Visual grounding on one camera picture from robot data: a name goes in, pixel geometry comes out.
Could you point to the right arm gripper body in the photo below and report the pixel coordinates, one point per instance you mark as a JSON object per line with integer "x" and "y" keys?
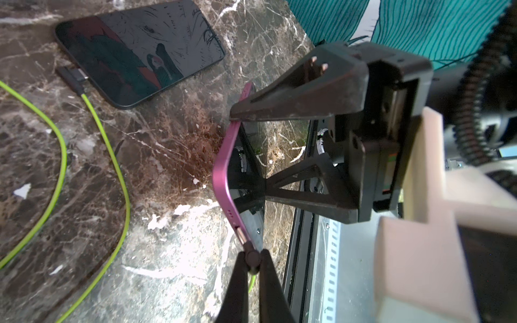
{"x": 380, "y": 145}

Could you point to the purple smartphone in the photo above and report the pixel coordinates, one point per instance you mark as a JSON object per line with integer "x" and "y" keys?
{"x": 239, "y": 185}

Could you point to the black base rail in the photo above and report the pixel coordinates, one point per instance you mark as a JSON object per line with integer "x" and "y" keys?
{"x": 299, "y": 266}

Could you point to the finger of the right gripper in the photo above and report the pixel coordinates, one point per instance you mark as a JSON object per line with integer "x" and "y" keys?
{"x": 313, "y": 185}
{"x": 330, "y": 80}

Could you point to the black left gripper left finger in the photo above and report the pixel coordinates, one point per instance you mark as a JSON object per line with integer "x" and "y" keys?
{"x": 235, "y": 306}

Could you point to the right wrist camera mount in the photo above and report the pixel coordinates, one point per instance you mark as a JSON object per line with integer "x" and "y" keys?
{"x": 420, "y": 270}

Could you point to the black smartphone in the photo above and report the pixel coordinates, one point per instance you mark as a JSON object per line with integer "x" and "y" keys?
{"x": 133, "y": 54}

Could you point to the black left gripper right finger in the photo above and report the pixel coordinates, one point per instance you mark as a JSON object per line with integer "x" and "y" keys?
{"x": 273, "y": 306}

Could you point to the white slotted cable duct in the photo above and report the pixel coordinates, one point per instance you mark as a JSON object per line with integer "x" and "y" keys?
{"x": 329, "y": 300}

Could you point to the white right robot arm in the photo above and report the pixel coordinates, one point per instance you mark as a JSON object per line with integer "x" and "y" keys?
{"x": 476, "y": 97}

